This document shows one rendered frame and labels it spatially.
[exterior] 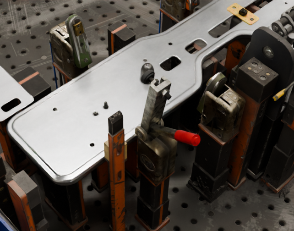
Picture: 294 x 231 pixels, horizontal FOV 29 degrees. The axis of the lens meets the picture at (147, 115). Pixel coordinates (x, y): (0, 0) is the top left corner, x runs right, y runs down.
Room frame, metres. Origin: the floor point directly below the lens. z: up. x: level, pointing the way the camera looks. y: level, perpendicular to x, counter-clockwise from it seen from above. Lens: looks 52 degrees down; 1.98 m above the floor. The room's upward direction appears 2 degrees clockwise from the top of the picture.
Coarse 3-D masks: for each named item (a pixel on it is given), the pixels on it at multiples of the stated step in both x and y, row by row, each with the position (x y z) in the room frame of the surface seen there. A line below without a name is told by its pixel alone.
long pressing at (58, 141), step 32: (224, 0) 1.18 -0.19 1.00; (288, 0) 1.19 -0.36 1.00; (192, 32) 1.05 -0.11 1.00; (96, 64) 0.93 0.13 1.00; (128, 64) 0.93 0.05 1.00; (160, 64) 0.94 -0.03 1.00; (192, 64) 0.94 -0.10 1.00; (64, 96) 0.82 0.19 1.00; (96, 96) 0.83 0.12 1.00; (128, 96) 0.83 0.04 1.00; (192, 96) 0.84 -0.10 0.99; (32, 128) 0.73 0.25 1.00; (64, 128) 0.73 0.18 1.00; (96, 128) 0.73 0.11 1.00; (128, 128) 0.74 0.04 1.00; (32, 160) 0.65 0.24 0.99; (64, 160) 0.65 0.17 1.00; (96, 160) 0.65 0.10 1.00
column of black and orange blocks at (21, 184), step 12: (12, 180) 0.48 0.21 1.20; (24, 180) 0.48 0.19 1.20; (12, 192) 0.46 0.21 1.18; (24, 192) 0.45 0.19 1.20; (36, 192) 0.46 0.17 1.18; (24, 204) 0.45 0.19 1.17; (36, 204) 0.46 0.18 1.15; (24, 216) 0.45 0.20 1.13; (36, 216) 0.46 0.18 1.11; (24, 228) 0.46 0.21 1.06; (36, 228) 0.45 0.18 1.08
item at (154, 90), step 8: (152, 72) 0.71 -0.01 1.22; (144, 80) 0.69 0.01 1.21; (152, 80) 0.69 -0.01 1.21; (160, 80) 0.70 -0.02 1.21; (168, 80) 0.69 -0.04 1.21; (152, 88) 0.67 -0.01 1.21; (160, 88) 0.67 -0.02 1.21; (168, 88) 0.68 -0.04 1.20; (152, 96) 0.67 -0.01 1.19; (160, 96) 0.67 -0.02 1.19; (168, 96) 0.66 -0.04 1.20; (152, 104) 0.67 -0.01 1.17; (160, 104) 0.68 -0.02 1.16; (144, 112) 0.68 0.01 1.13; (152, 112) 0.67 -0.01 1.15; (160, 112) 0.69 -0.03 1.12; (144, 120) 0.68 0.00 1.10; (152, 120) 0.68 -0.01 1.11; (160, 120) 0.70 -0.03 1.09; (144, 128) 0.68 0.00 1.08
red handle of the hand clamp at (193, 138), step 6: (156, 126) 0.68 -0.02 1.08; (162, 126) 0.68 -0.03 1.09; (156, 132) 0.67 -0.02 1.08; (162, 132) 0.66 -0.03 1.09; (168, 132) 0.65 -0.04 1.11; (174, 132) 0.64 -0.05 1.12; (180, 132) 0.63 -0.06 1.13; (186, 132) 0.63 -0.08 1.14; (174, 138) 0.64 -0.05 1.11; (180, 138) 0.62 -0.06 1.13; (186, 138) 0.62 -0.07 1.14; (192, 138) 0.61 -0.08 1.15; (198, 138) 0.61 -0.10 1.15; (192, 144) 0.60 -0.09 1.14
